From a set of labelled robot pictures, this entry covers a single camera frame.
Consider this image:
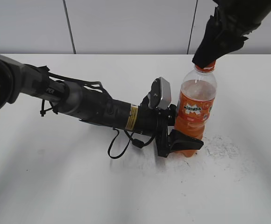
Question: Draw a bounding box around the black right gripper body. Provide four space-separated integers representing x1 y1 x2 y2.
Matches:
209 0 271 35

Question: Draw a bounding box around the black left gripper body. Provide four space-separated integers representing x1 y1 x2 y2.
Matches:
155 104 177 157

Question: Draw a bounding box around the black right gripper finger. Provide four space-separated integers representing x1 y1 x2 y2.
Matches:
192 15 224 68
214 33 248 60

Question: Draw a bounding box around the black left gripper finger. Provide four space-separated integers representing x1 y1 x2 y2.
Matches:
169 129 204 153

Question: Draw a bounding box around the orange bottle cap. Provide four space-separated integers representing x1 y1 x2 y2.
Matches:
194 61 216 73

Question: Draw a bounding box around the orange Mirinda soda bottle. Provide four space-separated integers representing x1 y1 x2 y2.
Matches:
172 60 218 157

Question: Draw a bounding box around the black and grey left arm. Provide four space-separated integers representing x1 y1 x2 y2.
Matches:
0 55 204 157

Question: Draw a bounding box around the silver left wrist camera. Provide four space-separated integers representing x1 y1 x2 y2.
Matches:
147 77 171 110

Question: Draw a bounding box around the black looped camera cable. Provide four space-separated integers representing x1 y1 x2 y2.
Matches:
107 128 157 160

